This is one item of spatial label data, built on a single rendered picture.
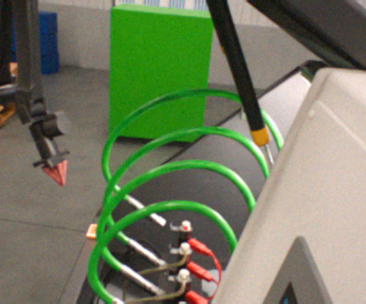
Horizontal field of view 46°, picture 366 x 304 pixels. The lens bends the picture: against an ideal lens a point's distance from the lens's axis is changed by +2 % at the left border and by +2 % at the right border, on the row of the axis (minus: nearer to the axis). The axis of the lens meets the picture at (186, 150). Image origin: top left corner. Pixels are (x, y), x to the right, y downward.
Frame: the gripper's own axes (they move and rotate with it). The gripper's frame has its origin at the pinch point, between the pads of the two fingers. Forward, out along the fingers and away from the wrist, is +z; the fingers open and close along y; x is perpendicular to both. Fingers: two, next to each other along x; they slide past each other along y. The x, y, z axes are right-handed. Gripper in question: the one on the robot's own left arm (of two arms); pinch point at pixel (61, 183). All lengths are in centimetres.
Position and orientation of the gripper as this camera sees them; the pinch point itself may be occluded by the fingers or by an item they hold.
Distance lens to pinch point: 138.8
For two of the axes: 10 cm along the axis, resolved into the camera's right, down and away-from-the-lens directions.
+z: 3.2, 9.3, 1.8
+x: -8.7, 2.0, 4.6
